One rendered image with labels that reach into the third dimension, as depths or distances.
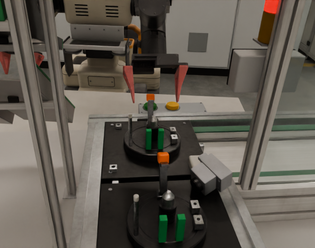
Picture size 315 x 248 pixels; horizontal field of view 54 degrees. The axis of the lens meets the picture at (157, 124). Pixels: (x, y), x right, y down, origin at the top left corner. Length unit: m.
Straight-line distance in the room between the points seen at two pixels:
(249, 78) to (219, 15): 3.16
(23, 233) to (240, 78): 0.54
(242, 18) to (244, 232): 3.31
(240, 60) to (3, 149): 0.73
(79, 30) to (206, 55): 2.61
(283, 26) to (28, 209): 0.65
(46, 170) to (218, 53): 3.42
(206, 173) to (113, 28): 0.87
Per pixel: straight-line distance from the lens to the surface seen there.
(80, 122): 1.09
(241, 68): 0.57
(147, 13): 0.64
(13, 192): 0.85
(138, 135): 0.76
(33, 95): 0.46
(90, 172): 0.71
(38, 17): 0.62
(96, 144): 0.78
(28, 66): 0.45
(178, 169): 0.69
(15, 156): 0.97
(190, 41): 3.74
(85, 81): 1.47
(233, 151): 0.87
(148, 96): 0.77
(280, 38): 0.54
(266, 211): 0.75
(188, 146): 0.76
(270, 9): 0.56
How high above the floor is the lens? 1.40
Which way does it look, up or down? 30 degrees down
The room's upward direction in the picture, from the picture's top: 3 degrees clockwise
